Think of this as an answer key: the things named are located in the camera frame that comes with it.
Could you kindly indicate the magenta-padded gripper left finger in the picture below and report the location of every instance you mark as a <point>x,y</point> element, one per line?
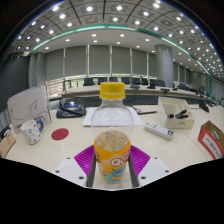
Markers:
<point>71,168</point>

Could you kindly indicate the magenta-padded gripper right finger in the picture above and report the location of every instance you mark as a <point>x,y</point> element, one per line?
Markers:
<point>153,168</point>

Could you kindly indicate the yellow-capped clear drink bottle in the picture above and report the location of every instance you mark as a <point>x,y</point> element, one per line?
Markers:
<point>112,156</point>

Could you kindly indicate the flat round red coaster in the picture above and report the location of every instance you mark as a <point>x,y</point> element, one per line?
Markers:
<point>60,134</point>

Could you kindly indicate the white power strip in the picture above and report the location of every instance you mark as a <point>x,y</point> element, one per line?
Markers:
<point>159,130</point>

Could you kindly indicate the open white cardboard box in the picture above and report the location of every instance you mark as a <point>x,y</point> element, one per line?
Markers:
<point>178,123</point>

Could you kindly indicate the white printed paper sheet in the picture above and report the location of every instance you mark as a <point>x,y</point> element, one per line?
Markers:
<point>88,118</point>

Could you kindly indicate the white patterned mug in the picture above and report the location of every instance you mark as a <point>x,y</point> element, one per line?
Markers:
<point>31,131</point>

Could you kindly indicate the black pen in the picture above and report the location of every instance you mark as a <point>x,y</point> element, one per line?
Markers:
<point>146,112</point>

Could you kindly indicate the black tool in box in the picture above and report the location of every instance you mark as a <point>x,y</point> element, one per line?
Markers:
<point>181,114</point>

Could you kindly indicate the red and brown carton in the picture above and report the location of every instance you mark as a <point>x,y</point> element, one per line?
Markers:
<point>210,140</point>

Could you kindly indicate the brown red-lettered cardboard box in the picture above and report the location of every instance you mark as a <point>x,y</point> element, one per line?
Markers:
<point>6,145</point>

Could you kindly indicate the white copy paper box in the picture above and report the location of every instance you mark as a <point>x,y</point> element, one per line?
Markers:
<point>28,105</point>

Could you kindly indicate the row of black chairs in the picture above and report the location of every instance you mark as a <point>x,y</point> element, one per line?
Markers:
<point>88,81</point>

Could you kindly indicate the recessed ceiling lights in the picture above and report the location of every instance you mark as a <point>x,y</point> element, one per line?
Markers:
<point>89,9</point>

